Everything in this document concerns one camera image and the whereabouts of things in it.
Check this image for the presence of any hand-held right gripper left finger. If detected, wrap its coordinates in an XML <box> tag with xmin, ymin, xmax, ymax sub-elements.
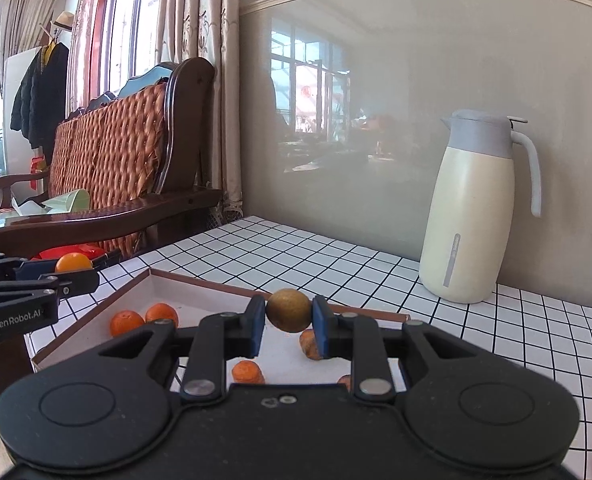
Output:
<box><xmin>98</xmin><ymin>294</ymin><xmax>267</xmax><ymax>402</ymax></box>

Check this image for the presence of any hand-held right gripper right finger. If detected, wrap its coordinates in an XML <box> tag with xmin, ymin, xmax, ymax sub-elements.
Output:
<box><xmin>312</xmin><ymin>295</ymin><xmax>483</xmax><ymax>403</ymax></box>

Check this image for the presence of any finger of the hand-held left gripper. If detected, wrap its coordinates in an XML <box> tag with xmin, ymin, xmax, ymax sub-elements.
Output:
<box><xmin>0</xmin><ymin>269</ymin><xmax>100</xmax><ymax>306</ymax></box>
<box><xmin>0</xmin><ymin>252</ymin><xmax>59</xmax><ymax>281</ymax></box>

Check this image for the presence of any bumpy brown fruit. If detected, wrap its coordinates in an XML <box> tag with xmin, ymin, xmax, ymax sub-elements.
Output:
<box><xmin>298</xmin><ymin>329</ymin><xmax>324</xmax><ymax>361</ymax></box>

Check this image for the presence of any small orange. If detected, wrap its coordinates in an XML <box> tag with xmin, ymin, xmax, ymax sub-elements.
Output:
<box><xmin>232</xmin><ymin>360</ymin><xmax>265</xmax><ymax>385</ymax></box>
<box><xmin>110</xmin><ymin>310</ymin><xmax>145</xmax><ymax>338</ymax></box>
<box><xmin>54</xmin><ymin>252</ymin><xmax>94</xmax><ymax>273</ymax></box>
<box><xmin>144</xmin><ymin>302</ymin><xmax>180</xmax><ymax>328</ymax></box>

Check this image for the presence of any round brown fruit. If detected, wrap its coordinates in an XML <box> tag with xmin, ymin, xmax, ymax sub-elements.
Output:
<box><xmin>266</xmin><ymin>288</ymin><xmax>313</xmax><ymax>333</ymax></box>

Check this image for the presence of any shallow brown cardboard box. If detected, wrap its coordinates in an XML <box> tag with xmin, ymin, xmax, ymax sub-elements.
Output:
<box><xmin>32</xmin><ymin>267</ymin><xmax>411</xmax><ymax>396</ymax></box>

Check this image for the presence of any red plastic item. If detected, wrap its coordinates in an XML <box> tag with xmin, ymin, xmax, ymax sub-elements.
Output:
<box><xmin>30</xmin><ymin>244</ymin><xmax>106</xmax><ymax>261</ymax></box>

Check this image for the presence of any white black checkered tablecloth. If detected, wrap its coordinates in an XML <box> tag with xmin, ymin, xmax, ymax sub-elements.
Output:
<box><xmin>26</xmin><ymin>215</ymin><xmax>592</xmax><ymax>480</ymax></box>

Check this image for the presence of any pale green plastic item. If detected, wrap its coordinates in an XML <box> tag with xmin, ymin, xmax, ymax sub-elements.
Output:
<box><xmin>40</xmin><ymin>188</ymin><xmax>91</xmax><ymax>213</ymax></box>

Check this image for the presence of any orange woven bench cushion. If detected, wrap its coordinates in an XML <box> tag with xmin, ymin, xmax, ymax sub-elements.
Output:
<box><xmin>50</xmin><ymin>81</ymin><xmax>169</xmax><ymax>256</ymax></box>

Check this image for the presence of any black hanging coat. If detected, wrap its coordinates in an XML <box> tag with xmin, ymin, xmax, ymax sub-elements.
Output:
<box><xmin>10</xmin><ymin>42</ymin><xmax>70</xmax><ymax>166</ymax></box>

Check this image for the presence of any dark cloth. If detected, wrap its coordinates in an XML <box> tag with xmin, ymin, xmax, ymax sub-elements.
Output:
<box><xmin>66</xmin><ymin>91</ymin><xmax>117</xmax><ymax>121</ymax></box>

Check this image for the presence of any white tall panel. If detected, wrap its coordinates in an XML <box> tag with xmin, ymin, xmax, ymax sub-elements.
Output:
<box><xmin>3</xmin><ymin>49</ymin><xmax>44</xmax><ymax>181</ymax></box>

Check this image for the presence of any cream thermos jug grey lid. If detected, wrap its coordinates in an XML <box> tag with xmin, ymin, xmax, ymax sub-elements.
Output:
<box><xmin>418</xmin><ymin>109</ymin><xmax>543</xmax><ymax>304</ymax></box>

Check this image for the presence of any dark wooden bench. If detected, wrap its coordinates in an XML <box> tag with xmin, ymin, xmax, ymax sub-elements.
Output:
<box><xmin>0</xmin><ymin>56</ymin><xmax>224</xmax><ymax>398</ymax></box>

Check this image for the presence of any pink sheer curtain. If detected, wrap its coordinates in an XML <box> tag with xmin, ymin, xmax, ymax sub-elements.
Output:
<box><xmin>70</xmin><ymin>0</ymin><xmax>119</xmax><ymax>96</ymax></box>

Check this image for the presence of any beige embroidered curtain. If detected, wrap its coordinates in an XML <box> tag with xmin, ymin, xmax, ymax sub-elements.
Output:
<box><xmin>156</xmin><ymin>0</ymin><xmax>247</xmax><ymax>223</ymax></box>

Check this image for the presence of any beige window curtain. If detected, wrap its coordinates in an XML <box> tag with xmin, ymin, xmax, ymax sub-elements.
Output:
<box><xmin>0</xmin><ymin>0</ymin><xmax>74</xmax><ymax>58</ymax></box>

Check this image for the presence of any window with brown frame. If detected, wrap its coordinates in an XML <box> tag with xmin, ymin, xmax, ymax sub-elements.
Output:
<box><xmin>90</xmin><ymin>0</ymin><xmax>169</xmax><ymax>96</ymax></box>

